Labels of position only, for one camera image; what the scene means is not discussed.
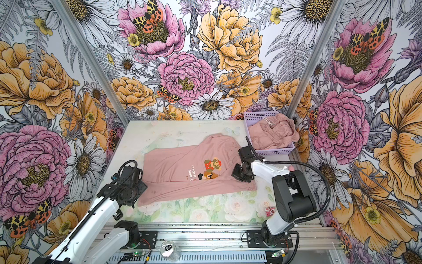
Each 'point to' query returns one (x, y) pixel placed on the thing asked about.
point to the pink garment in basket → (273, 132)
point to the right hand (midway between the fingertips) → (235, 181)
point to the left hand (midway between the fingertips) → (139, 195)
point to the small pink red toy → (270, 211)
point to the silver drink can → (170, 250)
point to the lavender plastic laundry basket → (251, 117)
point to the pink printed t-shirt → (204, 168)
